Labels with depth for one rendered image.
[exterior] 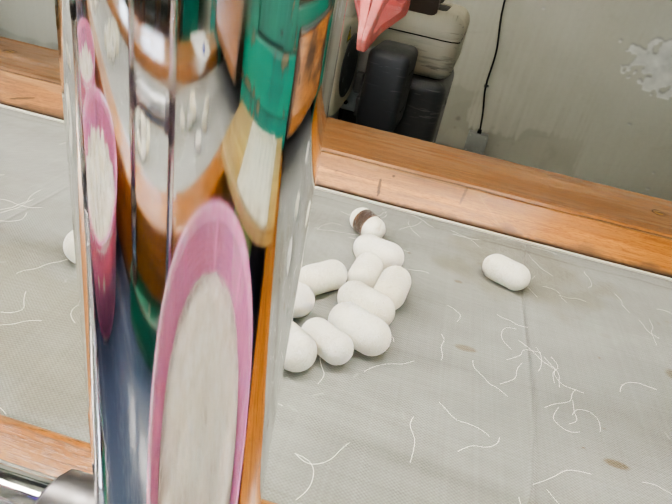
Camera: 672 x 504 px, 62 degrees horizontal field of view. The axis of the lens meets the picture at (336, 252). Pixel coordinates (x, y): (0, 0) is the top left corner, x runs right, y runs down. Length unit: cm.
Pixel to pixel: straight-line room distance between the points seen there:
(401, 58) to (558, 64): 138
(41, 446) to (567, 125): 228
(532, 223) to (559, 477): 24
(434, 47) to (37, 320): 97
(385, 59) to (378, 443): 83
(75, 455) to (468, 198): 35
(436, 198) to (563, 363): 18
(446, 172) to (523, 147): 192
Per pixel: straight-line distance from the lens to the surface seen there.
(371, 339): 29
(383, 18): 49
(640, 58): 237
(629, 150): 245
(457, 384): 30
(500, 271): 39
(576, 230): 49
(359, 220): 40
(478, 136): 235
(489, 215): 47
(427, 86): 118
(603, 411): 33
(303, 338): 27
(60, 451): 22
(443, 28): 116
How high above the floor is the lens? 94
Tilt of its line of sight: 31 degrees down
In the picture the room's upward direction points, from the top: 12 degrees clockwise
